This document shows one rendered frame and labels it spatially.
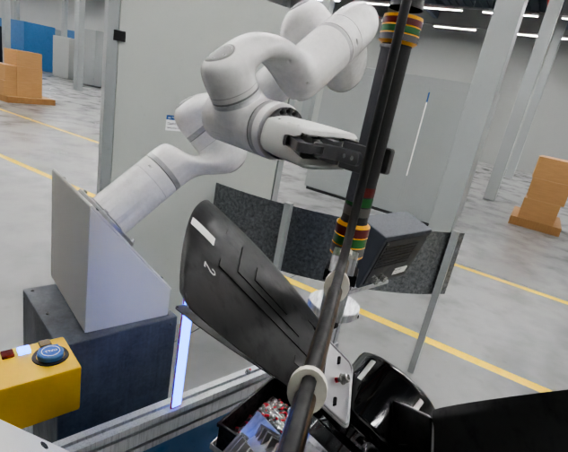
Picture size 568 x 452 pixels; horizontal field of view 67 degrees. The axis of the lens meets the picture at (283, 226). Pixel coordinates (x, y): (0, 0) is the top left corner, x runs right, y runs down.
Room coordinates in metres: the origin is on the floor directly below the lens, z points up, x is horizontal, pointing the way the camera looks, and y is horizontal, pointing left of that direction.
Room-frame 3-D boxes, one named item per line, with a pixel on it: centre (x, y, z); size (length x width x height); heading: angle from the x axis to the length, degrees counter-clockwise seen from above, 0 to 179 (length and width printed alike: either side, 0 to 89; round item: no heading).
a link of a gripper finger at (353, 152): (0.51, -0.05, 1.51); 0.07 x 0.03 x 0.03; 45
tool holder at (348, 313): (0.51, -0.09, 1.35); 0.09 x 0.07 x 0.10; 170
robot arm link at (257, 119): (0.64, 0.04, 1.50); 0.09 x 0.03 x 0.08; 135
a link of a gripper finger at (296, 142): (0.55, -0.01, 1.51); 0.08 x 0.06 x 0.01; 166
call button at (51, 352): (0.60, 0.35, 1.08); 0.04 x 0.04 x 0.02
